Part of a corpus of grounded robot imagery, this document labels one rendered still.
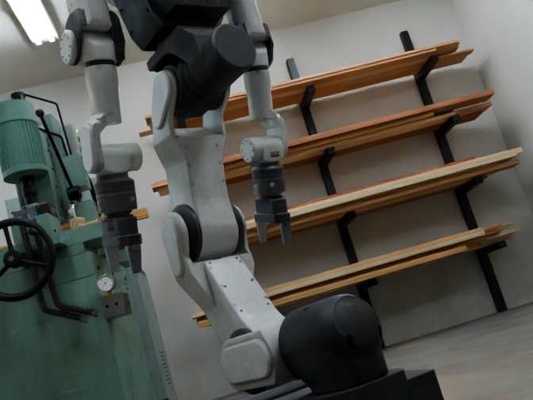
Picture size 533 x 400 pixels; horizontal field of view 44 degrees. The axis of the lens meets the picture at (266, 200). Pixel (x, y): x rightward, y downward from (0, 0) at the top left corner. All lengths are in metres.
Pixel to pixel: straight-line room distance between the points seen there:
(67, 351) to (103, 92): 1.25
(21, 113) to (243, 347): 1.72
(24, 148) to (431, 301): 3.46
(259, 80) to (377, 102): 3.81
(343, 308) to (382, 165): 4.15
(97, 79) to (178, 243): 0.41
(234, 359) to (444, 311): 3.96
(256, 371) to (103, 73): 0.72
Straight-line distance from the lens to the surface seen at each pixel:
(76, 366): 2.52
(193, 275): 1.55
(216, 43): 1.46
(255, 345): 1.36
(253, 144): 1.72
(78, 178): 2.96
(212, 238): 1.57
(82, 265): 2.53
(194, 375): 5.01
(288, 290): 4.56
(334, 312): 1.24
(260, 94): 1.76
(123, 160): 1.50
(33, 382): 2.57
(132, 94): 5.44
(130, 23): 1.69
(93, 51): 1.54
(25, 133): 2.82
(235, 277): 1.56
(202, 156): 1.61
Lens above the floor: 0.32
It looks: 11 degrees up
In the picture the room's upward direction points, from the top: 16 degrees counter-clockwise
